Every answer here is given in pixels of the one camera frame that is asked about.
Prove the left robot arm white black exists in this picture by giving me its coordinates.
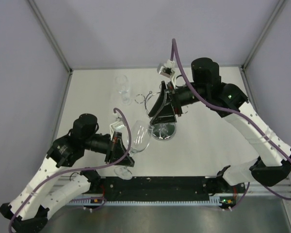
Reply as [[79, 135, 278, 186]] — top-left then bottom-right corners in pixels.
[[0, 108, 132, 233]]

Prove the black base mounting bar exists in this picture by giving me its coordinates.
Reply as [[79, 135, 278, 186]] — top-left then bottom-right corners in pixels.
[[97, 175, 221, 201]]

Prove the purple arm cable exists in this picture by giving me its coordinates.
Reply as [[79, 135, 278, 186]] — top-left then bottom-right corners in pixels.
[[170, 38, 291, 200], [8, 107, 131, 233]]

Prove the aluminium frame post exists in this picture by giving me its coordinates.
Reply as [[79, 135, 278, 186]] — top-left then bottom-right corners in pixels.
[[26, 0, 72, 74], [241, 0, 288, 72]]

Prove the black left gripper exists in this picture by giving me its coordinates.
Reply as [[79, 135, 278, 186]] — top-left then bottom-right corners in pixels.
[[83, 131, 134, 166]]

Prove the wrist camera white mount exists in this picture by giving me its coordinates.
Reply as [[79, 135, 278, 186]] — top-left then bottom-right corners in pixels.
[[157, 59, 177, 87], [109, 116, 125, 134]]

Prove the white slotted cable duct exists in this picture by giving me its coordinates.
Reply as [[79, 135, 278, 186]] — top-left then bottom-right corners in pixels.
[[67, 196, 234, 206]]

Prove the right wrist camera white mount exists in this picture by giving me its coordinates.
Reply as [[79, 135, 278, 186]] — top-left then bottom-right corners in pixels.
[[157, 59, 177, 87]]

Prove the right aluminium frame post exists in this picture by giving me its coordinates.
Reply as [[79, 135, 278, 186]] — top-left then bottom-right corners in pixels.
[[241, 0, 288, 72]]

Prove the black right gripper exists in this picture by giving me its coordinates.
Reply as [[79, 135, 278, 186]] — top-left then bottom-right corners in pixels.
[[149, 82, 208, 126]]

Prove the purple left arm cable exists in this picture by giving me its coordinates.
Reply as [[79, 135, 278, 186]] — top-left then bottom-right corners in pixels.
[[8, 107, 131, 233]]

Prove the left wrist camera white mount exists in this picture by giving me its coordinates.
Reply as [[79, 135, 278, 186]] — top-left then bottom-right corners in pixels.
[[109, 116, 125, 134]]

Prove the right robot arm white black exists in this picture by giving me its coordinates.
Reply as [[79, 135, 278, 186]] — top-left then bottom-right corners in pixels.
[[148, 58, 291, 192]]

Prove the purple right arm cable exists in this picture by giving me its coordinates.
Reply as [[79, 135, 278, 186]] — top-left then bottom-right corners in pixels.
[[170, 38, 291, 200]]

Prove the left aluminium frame post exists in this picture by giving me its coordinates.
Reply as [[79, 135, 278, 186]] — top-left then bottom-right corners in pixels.
[[26, 0, 72, 74]]

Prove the chrome wire wine glass rack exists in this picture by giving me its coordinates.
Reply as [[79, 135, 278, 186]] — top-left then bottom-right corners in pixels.
[[134, 90, 190, 141]]

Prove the clear glass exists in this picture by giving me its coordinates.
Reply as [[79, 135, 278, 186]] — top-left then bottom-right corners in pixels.
[[114, 120, 153, 180], [115, 75, 131, 106]]

